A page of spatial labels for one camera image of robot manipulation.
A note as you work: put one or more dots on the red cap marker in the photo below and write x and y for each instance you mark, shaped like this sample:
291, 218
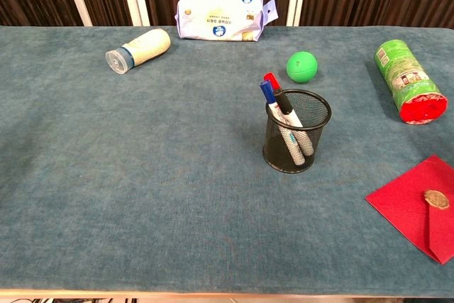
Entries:
272, 79

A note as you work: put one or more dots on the black cap marker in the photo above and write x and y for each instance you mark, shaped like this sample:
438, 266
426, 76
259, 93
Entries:
282, 100

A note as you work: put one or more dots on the teal fabric tablecloth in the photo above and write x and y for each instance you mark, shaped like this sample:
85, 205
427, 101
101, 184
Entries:
142, 175

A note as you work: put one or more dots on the green rubber ball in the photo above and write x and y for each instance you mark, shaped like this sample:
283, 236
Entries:
301, 67

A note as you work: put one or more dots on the blue cap marker pen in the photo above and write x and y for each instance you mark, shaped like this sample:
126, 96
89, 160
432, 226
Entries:
266, 92

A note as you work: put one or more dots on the cream mayonnaise squeeze bottle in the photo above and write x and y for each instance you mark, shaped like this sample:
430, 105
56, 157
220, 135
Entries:
149, 47

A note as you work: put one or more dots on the white purple tissue pack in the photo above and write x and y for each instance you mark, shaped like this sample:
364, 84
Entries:
220, 15

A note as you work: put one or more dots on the red envelope with seal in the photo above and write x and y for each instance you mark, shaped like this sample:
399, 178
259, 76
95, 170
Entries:
401, 203

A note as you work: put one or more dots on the black pen cup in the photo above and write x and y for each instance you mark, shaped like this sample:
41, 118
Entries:
273, 150

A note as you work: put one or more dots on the green chips can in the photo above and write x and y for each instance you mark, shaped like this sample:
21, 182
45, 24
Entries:
404, 76

